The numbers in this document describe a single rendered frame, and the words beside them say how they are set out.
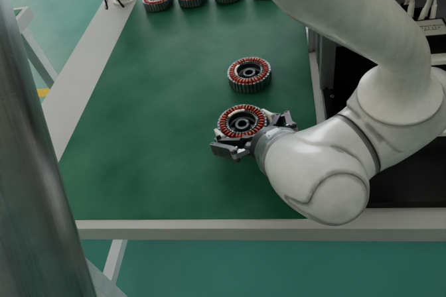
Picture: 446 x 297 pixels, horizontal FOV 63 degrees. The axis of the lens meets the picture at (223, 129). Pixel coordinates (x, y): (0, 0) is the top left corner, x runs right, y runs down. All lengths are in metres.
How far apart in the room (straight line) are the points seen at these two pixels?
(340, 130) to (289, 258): 1.02
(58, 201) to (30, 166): 0.03
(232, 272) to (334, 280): 0.37
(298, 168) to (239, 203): 0.28
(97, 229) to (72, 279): 0.60
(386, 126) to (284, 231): 0.30
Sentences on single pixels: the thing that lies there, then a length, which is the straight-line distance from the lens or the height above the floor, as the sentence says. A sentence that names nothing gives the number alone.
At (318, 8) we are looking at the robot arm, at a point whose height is 1.23.
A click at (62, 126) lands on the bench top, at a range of 1.05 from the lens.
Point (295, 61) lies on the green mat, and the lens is 1.01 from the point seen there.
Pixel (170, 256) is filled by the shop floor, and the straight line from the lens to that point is 1.57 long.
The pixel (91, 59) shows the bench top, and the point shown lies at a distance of 1.25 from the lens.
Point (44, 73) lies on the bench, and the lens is 1.90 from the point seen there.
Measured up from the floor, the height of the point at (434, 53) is 0.88.
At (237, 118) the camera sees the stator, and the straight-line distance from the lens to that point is 0.85.
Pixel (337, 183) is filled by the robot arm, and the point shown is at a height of 1.00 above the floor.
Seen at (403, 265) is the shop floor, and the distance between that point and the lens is 1.52.
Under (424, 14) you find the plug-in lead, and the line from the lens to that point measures 0.87.
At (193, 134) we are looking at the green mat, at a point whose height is 0.75.
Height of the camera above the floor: 1.37
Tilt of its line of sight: 47 degrees down
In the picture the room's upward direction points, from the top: 14 degrees counter-clockwise
